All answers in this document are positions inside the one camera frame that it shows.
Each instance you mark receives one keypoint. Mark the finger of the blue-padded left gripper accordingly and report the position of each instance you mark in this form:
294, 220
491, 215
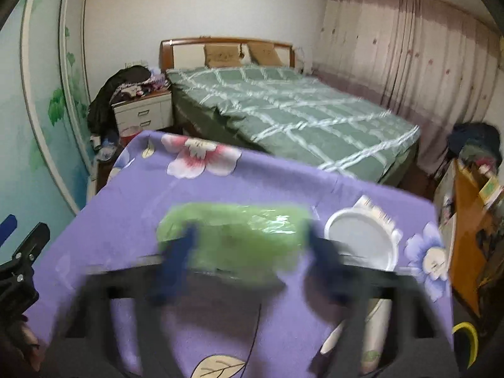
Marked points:
7, 227

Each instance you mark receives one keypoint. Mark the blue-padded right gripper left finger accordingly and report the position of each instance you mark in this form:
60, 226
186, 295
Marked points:
84, 343

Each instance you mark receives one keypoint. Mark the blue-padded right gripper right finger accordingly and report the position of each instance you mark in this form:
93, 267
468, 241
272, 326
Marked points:
415, 343

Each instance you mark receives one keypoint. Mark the green white paper cup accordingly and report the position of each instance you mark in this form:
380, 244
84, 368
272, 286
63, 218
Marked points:
377, 324

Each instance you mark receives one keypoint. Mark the green plastic tissue pack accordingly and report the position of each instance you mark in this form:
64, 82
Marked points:
244, 244

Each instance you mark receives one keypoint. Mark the white plastic plate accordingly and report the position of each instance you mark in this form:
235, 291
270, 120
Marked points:
365, 235

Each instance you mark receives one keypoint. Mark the painted wardrobe sliding door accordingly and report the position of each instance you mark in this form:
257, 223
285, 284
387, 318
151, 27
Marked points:
46, 155

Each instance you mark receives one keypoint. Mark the purple floral table cloth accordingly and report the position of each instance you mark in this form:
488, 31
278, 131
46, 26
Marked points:
250, 310

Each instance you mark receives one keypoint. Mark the black clothes on cabinet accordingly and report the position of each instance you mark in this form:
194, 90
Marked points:
100, 117

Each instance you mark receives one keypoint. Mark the wooden desk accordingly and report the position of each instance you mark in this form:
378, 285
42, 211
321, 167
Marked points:
462, 217

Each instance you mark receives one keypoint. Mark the red bucket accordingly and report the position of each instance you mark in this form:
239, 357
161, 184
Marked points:
130, 132

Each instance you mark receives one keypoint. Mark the white bedside cabinet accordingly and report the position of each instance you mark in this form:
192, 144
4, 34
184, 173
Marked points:
152, 112

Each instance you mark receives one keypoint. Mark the pile of dark clothes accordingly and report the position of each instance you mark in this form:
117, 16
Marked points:
480, 134

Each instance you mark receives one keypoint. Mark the wooden bed green quilt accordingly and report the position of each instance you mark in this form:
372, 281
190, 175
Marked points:
280, 111

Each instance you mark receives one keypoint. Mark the left brown pillow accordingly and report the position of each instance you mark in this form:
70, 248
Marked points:
220, 55

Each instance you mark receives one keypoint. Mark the brown pillow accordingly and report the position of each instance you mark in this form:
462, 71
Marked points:
220, 55
264, 54

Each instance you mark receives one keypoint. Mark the right brown pillow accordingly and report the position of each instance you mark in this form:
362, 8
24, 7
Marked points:
264, 54

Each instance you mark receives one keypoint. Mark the pink striped curtain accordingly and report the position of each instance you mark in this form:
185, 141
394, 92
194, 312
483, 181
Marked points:
424, 60

